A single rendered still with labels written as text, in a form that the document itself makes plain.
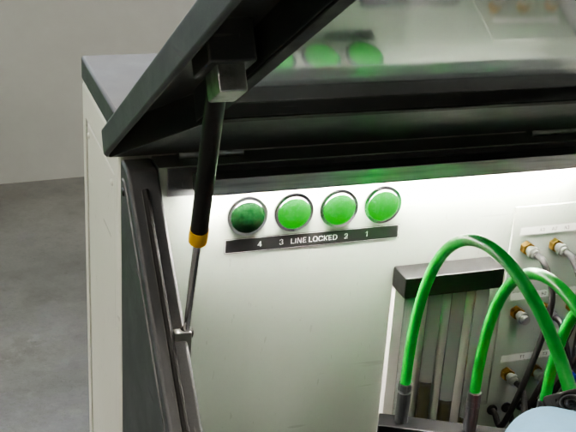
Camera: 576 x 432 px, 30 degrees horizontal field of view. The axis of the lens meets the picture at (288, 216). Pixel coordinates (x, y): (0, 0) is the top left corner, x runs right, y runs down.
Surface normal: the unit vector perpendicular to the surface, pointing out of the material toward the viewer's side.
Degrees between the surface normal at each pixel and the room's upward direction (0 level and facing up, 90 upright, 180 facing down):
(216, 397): 90
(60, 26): 90
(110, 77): 0
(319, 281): 90
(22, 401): 0
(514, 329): 90
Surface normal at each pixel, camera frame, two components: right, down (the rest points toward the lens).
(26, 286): 0.05, -0.92
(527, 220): 0.33, 0.39
